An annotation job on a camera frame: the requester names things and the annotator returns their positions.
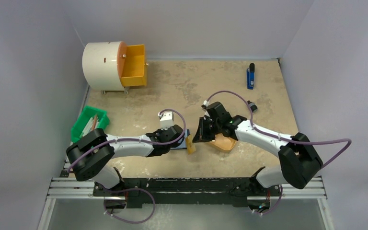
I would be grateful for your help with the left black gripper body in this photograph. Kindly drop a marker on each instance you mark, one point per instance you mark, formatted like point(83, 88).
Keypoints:
point(167, 148)

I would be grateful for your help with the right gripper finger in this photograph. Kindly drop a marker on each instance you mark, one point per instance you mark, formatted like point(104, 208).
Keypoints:
point(199, 135)
point(209, 130)

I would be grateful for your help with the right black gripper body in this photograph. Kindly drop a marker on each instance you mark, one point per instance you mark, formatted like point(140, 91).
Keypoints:
point(205, 129)

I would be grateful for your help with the blue leather card holder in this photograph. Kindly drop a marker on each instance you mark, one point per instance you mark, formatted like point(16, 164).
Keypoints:
point(182, 143)

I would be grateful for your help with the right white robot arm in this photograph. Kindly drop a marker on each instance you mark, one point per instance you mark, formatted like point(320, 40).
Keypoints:
point(298, 163)

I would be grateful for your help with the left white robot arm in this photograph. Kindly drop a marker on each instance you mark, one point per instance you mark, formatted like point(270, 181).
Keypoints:
point(90, 155)

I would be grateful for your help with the tan oval plastic tray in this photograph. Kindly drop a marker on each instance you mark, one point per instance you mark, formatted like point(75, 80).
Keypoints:
point(222, 143)

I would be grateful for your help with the small black grey knob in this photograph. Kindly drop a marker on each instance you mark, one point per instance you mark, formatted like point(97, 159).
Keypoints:
point(252, 106)

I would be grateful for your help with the blue black utility tool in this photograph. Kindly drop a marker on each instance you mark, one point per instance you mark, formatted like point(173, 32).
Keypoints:
point(250, 74)

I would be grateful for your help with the green plastic bin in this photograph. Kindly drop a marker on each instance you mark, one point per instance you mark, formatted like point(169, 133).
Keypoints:
point(85, 121)

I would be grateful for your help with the sticks in green bin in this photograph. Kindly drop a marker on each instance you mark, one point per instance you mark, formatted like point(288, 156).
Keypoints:
point(92, 123)

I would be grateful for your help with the orange plastic drawer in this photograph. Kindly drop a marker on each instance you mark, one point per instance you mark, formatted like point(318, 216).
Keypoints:
point(135, 67)

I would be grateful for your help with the white cylindrical drawer cabinet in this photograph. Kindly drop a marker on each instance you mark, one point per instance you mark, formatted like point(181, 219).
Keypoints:
point(103, 63)

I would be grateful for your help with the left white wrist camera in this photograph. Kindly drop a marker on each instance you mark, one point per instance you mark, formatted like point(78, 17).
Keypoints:
point(166, 120)

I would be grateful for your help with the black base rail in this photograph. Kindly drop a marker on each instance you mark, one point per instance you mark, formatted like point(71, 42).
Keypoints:
point(234, 191)

